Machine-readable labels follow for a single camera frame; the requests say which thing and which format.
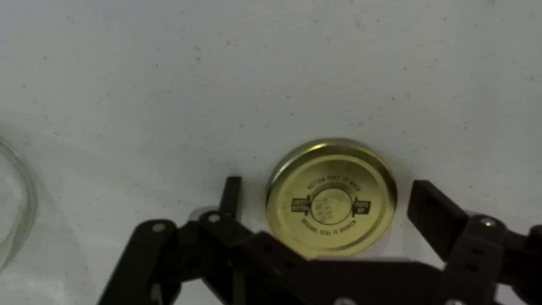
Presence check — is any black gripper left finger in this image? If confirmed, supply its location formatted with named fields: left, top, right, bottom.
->
left=200, top=176, right=242, bottom=224

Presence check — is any gold metal jar lid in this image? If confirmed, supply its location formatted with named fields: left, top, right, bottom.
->
left=266, top=137, right=398, bottom=259

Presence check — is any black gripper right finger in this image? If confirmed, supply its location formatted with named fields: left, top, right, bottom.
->
left=406, top=180, right=506, bottom=266

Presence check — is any clear glass jar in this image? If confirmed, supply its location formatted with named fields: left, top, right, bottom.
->
left=0, top=139, right=37, bottom=270

